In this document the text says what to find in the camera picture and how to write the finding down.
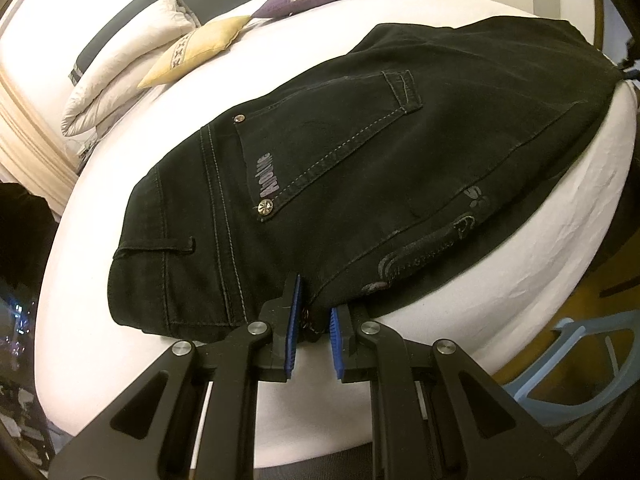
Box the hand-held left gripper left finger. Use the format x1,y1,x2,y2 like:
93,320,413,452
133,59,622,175
48,273,305,480

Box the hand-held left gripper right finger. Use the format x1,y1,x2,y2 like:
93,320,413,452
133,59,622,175
328,303,596,480

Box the folded white duvet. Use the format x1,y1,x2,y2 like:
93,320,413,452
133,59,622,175
61,0,203,139

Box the light blue plastic chair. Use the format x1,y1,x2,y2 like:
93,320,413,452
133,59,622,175
500,310,640,415

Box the white bed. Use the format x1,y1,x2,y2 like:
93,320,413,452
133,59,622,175
34,0,640,461

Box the dark headboard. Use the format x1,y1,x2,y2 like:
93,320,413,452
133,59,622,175
67,0,301,88

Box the beige curtain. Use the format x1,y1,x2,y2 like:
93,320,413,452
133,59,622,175
0,67,78,213

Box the yellow pillow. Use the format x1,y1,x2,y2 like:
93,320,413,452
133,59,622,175
137,15,251,89

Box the black pants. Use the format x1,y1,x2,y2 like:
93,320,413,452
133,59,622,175
108,16,622,343

